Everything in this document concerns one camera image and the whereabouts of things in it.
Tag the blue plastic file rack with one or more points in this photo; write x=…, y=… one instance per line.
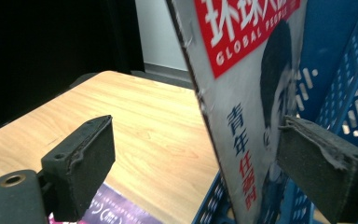
x=329, y=37

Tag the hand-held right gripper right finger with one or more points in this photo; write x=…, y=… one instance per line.
x=323, y=168

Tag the purple magazine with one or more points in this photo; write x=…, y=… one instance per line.
x=121, y=208

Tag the black curtain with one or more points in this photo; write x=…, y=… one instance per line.
x=43, y=46

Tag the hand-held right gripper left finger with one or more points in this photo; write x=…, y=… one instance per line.
x=84, y=168

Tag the grey magazine with red label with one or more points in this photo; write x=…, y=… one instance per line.
x=230, y=93

